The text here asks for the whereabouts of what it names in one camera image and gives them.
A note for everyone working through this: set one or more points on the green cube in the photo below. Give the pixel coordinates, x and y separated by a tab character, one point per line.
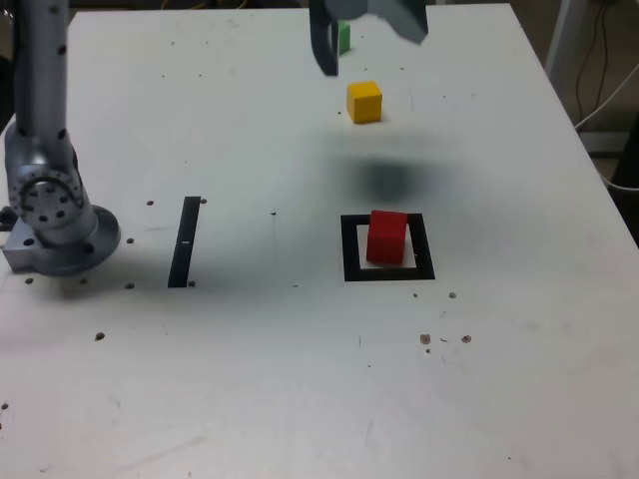
344	39

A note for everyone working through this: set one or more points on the dark grey flat box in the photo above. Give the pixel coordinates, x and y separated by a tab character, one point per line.
604	143

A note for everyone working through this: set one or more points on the black tape strip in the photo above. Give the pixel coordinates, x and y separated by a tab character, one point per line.
184	249

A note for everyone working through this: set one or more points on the yellow cube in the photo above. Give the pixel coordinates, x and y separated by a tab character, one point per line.
364	102

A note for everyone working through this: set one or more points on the black tape square outline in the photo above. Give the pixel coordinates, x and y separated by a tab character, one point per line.
349	269

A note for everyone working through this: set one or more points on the red cube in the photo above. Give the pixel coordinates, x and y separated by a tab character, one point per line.
387	237

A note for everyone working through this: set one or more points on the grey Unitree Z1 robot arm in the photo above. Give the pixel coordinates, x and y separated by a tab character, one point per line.
50	199

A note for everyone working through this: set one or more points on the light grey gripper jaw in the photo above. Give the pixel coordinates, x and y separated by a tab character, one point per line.
404	20

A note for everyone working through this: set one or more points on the white metal frame post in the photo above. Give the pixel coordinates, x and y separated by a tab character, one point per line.
561	45

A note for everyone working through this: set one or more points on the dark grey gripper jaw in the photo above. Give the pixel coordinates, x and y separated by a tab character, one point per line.
319	40

